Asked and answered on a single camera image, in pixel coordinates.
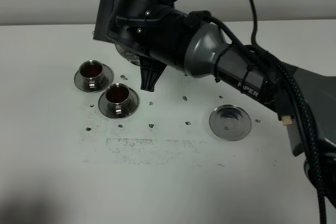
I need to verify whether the stainless steel saucer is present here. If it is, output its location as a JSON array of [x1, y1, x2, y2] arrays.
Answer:
[[74, 63, 114, 93], [98, 89, 139, 119]]

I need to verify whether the near stainless steel saucer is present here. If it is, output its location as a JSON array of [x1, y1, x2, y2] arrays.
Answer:
[[98, 89, 139, 119]]

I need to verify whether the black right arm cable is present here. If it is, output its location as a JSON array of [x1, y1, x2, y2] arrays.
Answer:
[[108, 0, 336, 224]]

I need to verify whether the far stainless steel saucer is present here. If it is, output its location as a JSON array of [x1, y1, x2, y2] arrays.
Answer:
[[74, 63, 114, 93]]

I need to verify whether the near stainless steel teacup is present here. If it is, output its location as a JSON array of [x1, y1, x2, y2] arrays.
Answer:
[[105, 83, 131, 115]]

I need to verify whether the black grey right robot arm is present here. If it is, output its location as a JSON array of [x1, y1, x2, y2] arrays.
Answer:
[[108, 0, 335, 191]]

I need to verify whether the far stainless steel teacup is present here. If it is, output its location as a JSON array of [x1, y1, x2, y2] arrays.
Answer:
[[79, 60, 103, 89]]

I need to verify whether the stainless steel teapot tray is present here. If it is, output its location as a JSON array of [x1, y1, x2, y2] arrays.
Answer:
[[209, 104, 252, 141]]

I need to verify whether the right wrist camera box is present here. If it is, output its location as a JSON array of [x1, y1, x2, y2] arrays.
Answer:
[[93, 0, 118, 41]]

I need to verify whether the stainless steel teacup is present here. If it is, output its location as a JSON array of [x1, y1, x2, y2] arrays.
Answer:
[[79, 60, 103, 89], [105, 83, 131, 115]]

